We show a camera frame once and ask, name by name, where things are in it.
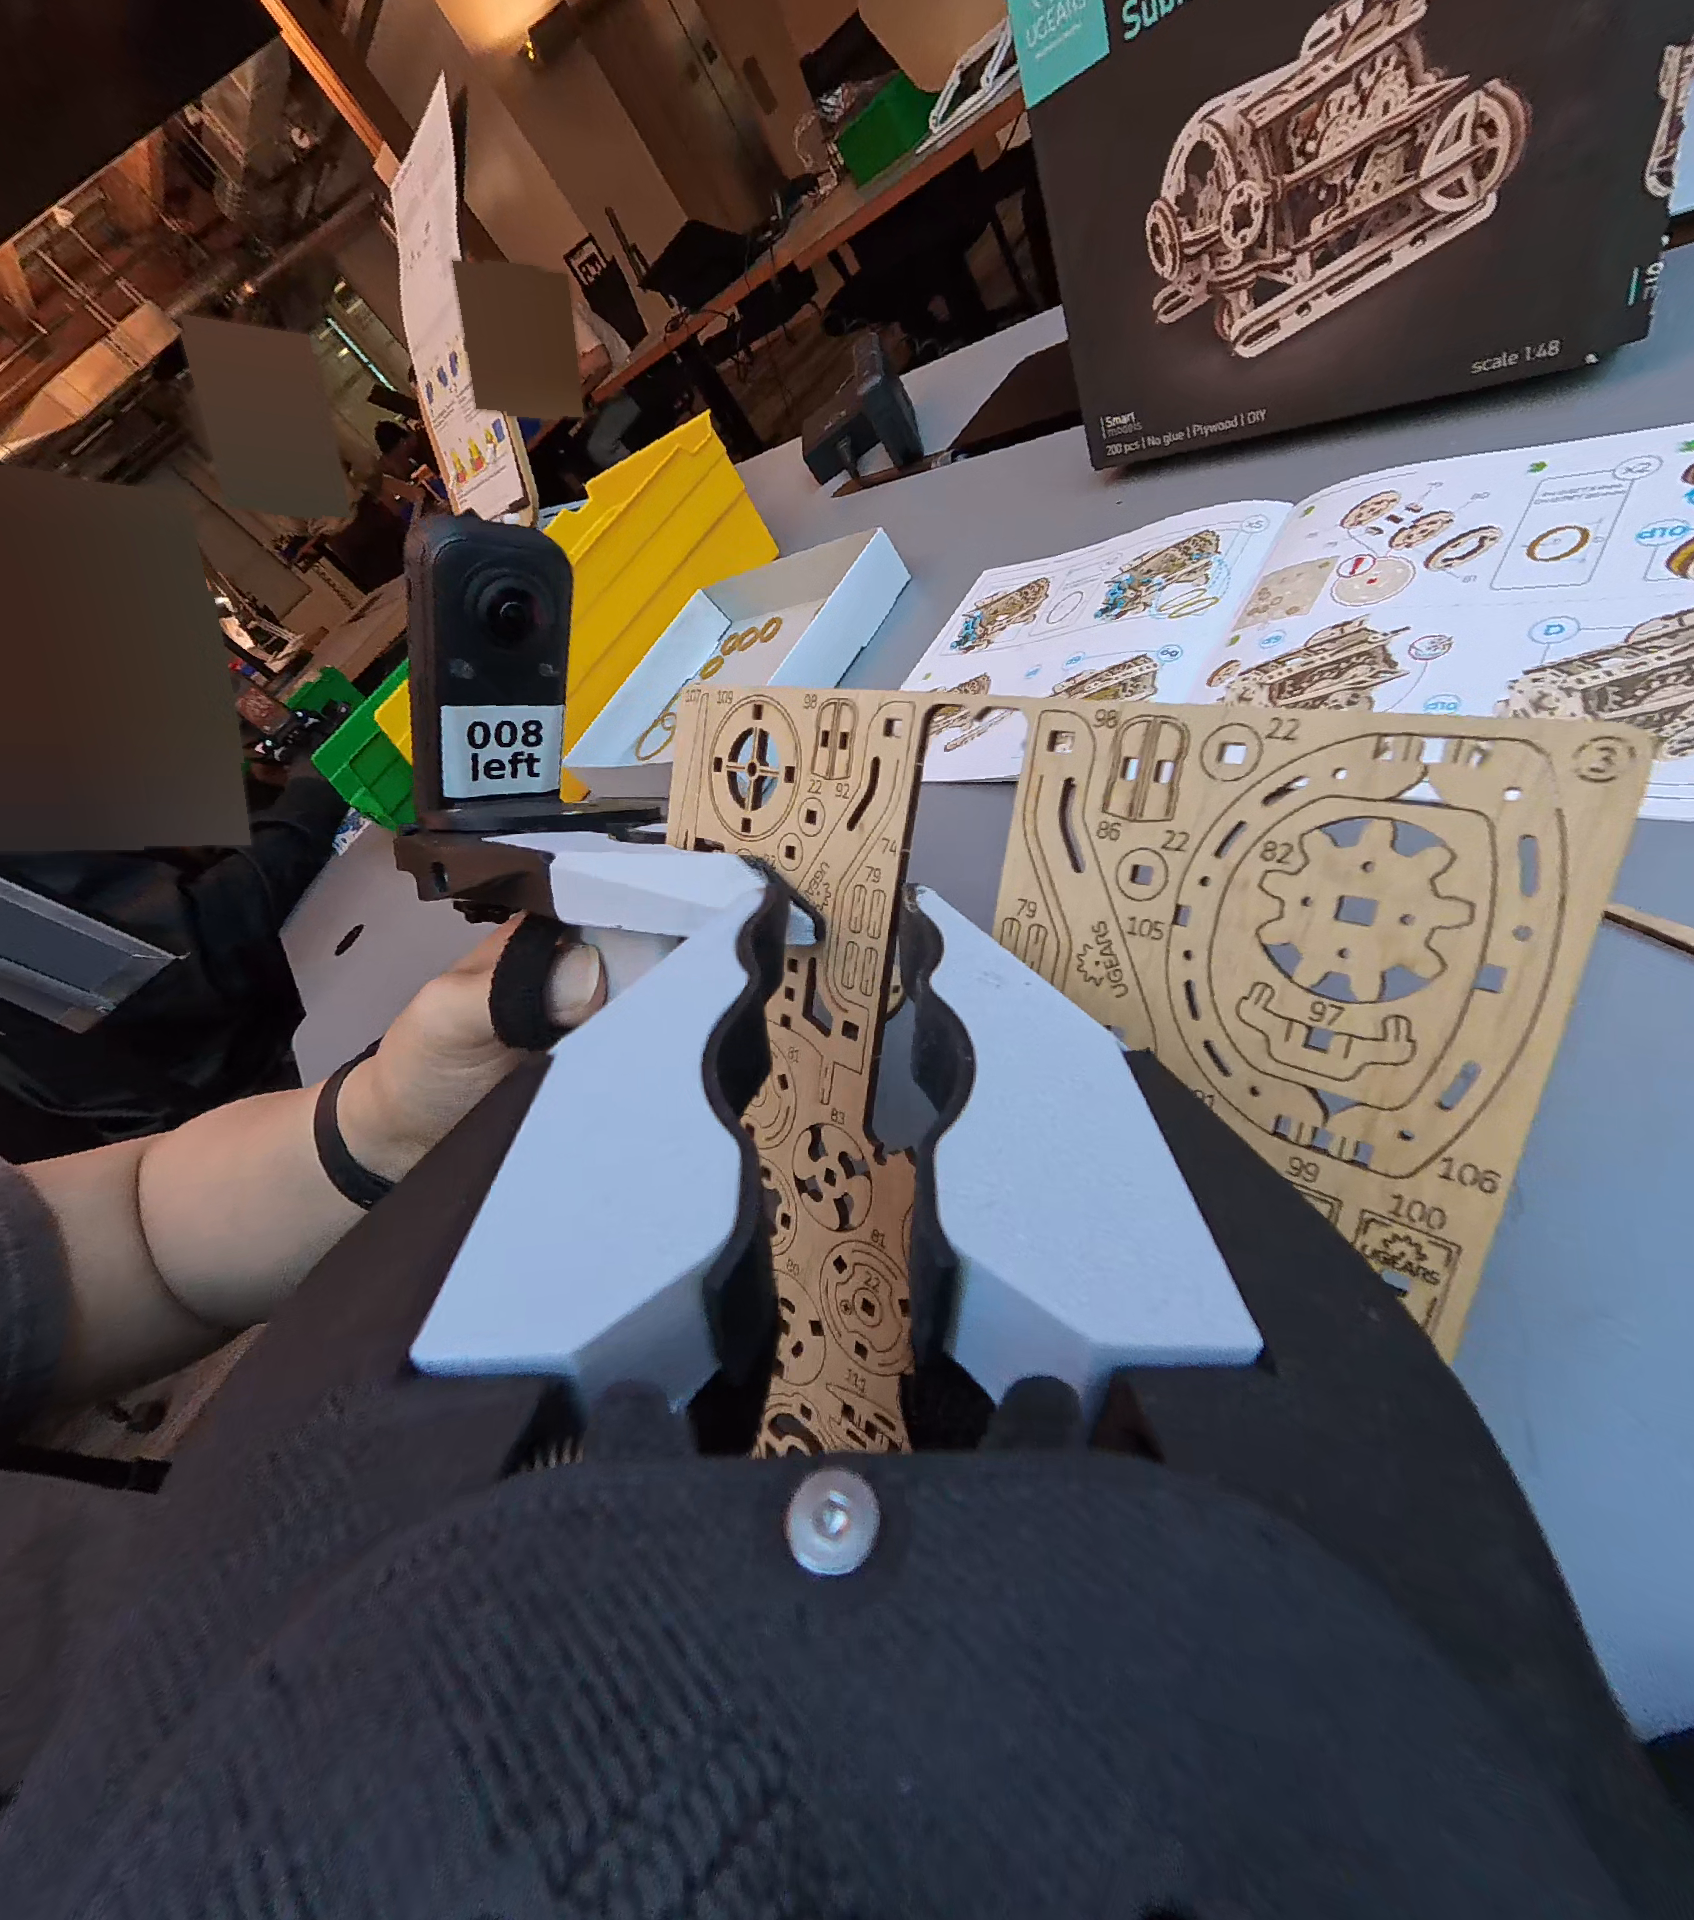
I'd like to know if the white instruction sheet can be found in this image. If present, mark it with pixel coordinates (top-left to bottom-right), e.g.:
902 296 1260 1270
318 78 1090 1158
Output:
388 74 539 523

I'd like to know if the dark model kit box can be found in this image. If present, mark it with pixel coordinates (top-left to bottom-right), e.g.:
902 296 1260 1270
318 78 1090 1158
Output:
1008 0 1694 473

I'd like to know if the plywood model parts sheet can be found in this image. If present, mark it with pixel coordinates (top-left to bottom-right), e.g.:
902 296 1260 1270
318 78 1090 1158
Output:
667 682 1662 1460

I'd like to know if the black wrist band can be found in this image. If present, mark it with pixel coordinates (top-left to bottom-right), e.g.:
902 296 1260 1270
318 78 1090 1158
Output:
310 1038 400 1213

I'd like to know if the white cardboard tray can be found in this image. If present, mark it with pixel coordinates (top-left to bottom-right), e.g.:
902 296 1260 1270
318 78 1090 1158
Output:
564 529 914 805

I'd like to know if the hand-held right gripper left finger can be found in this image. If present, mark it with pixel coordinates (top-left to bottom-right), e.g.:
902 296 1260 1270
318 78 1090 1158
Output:
409 884 798 1423

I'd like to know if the yellow plastic bin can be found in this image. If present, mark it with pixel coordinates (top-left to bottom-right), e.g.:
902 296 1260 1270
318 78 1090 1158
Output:
375 408 785 805

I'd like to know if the person's left hand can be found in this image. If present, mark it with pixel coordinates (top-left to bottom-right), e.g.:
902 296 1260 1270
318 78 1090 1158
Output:
358 923 610 1198

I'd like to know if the person's left forearm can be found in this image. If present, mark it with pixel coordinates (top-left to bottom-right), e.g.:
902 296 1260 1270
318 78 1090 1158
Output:
0 1081 373 1425

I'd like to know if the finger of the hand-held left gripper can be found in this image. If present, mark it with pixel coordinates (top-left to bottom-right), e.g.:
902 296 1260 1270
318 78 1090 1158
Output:
547 845 774 942

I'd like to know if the green plastic bin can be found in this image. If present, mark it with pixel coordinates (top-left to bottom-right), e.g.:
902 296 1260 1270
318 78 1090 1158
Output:
310 661 419 831
838 72 942 190

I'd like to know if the black tabletop device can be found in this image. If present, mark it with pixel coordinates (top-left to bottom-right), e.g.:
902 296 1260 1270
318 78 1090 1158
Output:
803 330 928 487

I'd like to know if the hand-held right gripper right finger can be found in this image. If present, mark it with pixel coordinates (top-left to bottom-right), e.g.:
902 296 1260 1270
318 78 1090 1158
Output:
868 884 1266 1420

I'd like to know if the open instruction booklet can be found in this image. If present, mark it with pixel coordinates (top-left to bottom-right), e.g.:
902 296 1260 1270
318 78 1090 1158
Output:
906 397 1694 829

